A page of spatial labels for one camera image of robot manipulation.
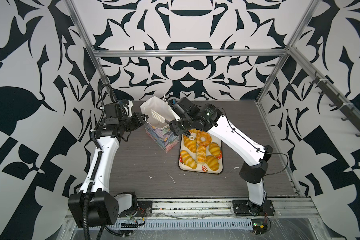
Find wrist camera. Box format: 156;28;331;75
170;97;200;120
105;99;133;125

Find bottom left fake croissant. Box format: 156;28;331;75
180;150;197;169

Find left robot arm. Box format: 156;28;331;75
68;84;145;240

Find striped fake bun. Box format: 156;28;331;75
208;142;222;159

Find long striped fake croissant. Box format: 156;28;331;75
190;129;202;134

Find aluminium frame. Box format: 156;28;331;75
72;1;360;202

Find ring shaped fake bread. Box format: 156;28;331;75
196;132;212;147

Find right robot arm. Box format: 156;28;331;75
169;98;276;216

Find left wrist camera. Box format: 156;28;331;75
105;99;133;125

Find centre twisted fake bread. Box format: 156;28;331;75
196;146;207;165

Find bottom right fake croissant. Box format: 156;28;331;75
206;156;220;171

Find colourful printed paper bag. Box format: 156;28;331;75
140;96;179;153

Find wall hook rack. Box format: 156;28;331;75
309;72;360;138

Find left column fake croissant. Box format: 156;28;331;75
183;135;197;153

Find strawberry print tray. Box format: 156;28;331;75
179;132;223;174

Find base rail with cable duct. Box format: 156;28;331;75
58;197;322;238

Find white and steel tongs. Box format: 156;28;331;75
151;110;196;141

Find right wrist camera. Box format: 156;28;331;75
170;97;200;120

